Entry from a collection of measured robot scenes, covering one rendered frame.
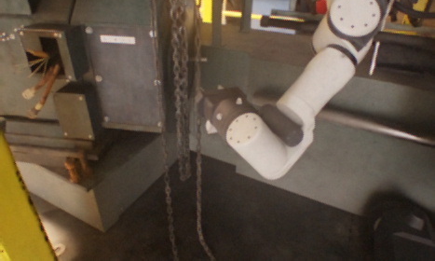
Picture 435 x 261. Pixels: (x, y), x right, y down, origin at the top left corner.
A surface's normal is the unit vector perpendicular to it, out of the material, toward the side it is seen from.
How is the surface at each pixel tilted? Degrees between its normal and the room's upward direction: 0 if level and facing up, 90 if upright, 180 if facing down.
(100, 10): 45
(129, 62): 90
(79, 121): 90
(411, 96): 90
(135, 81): 90
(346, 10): 51
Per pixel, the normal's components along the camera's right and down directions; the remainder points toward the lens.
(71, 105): -0.13, 0.51
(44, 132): -0.10, 0.05
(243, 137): -0.56, -0.56
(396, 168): -0.45, 0.45
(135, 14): -0.07, -0.25
